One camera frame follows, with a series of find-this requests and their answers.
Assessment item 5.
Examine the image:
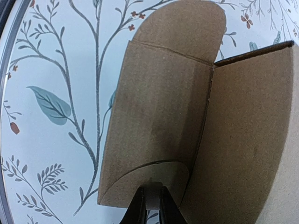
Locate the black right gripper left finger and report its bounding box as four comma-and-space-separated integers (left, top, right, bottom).
121, 187, 146, 224

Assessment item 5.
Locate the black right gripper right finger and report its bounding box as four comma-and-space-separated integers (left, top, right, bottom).
159, 186, 187, 224

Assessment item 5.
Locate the brown cardboard box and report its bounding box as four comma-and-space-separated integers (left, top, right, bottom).
98, 0, 299, 224

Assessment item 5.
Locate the floral patterned table mat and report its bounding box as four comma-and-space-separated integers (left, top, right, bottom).
0, 0, 299, 224

